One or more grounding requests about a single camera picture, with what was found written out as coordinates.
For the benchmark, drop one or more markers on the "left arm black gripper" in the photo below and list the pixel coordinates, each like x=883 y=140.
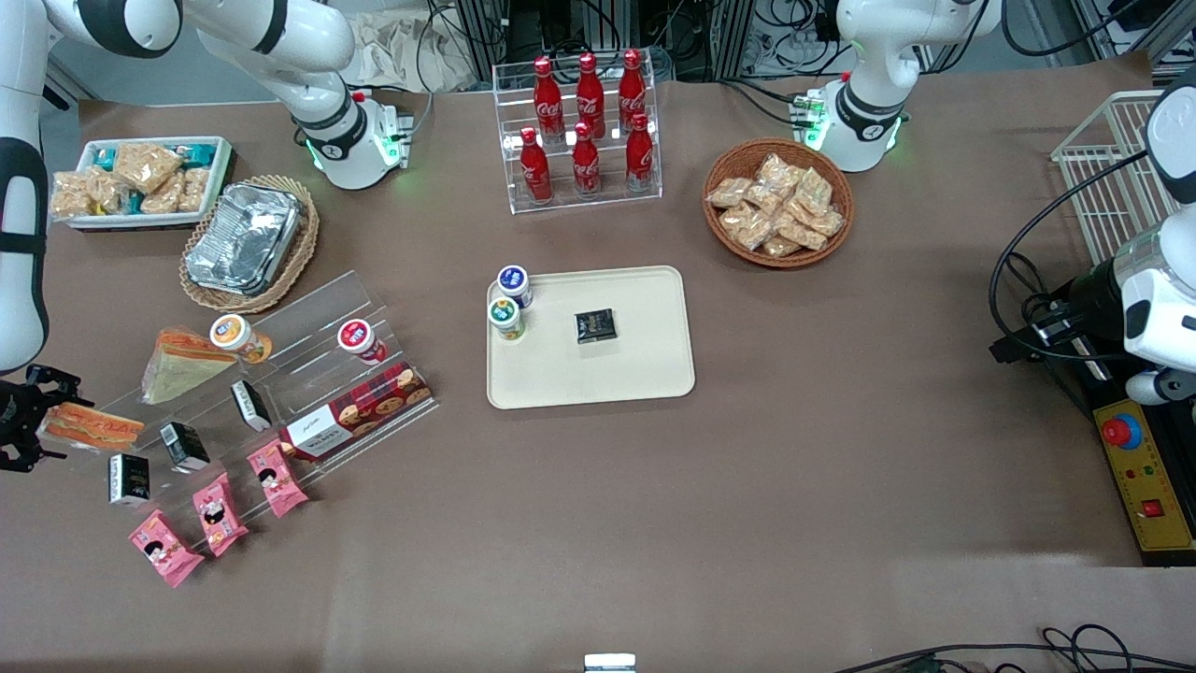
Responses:
x=1089 y=293

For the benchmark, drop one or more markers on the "clear acrylic bottle rack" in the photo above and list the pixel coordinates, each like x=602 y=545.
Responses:
x=603 y=200

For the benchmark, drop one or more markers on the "blue lid cup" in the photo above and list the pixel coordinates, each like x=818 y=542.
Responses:
x=514 y=283

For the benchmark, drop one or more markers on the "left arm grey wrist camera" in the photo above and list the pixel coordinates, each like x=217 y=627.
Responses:
x=1159 y=386

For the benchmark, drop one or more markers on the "red cola bottle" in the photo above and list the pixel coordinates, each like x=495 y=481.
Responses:
x=547 y=89
x=640 y=154
x=590 y=86
x=534 y=168
x=586 y=164
x=633 y=82

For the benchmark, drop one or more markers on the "red lid cup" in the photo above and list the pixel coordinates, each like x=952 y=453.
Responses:
x=360 y=339

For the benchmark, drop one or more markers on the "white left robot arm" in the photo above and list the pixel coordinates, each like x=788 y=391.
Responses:
x=878 y=56

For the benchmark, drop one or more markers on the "triangular wrapped sandwich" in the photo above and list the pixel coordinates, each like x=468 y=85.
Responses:
x=177 y=374

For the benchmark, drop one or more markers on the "teal snack packet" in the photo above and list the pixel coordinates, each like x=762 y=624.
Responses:
x=104 y=158
x=199 y=154

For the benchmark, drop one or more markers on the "white rectangular bin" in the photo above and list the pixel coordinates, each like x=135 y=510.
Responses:
x=220 y=178

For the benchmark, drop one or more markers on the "small black box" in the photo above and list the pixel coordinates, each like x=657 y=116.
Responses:
x=594 y=325
x=250 y=404
x=184 y=445
x=129 y=479

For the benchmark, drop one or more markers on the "crumpled beige cloth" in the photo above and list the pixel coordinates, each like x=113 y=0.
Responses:
x=397 y=51

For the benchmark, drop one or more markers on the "pink snack packet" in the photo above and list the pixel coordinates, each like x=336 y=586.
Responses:
x=163 y=548
x=277 y=478
x=220 y=512

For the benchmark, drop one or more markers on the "round brown wicker basket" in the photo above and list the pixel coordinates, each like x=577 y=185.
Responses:
x=747 y=155

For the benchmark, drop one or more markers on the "green lid cup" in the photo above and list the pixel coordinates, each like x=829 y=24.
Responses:
x=505 y=318

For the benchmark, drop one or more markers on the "clear wrapped rice cracker pack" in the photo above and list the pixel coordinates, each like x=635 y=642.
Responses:
x=814 y=190
x=781 y=247
x=729 y=193
x=163 y=196
x=746 y=227
x=802 y=232
x=764 y=198
x=70 y=194
x=775 y=172
x=147 y=165
x=193 y=189
x=827 y=222
x=109 y=193

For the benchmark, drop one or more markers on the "stacked aluminium foil containers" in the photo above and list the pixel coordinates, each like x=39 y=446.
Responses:
x=243 y=238

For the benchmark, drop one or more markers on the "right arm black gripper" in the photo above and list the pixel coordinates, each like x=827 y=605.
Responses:
x=13 y=408

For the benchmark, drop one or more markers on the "long sandwich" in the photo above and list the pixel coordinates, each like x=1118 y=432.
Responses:
x=103 y=428

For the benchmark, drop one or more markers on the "orange lid cup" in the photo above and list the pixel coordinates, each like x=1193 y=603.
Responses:
x=238 y=336

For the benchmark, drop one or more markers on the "small white device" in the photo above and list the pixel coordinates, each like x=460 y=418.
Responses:
x=609 y=663

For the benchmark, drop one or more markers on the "oval light wicker basket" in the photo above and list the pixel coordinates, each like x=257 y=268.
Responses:
x=290 y=266

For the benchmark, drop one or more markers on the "red tartan cookie box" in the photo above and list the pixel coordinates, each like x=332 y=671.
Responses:
x=360 y=411

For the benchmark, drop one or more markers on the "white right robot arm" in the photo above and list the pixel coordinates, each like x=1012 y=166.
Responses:
x=308 y=56

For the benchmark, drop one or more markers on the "beige plastic tray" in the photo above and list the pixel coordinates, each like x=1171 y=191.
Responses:
x=645 y=374

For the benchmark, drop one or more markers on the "clear acrylic stepped display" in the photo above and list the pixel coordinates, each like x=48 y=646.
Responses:
x=308 y=308

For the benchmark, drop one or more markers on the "yellow emergency stop control box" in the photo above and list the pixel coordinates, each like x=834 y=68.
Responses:
x=1154 y=486

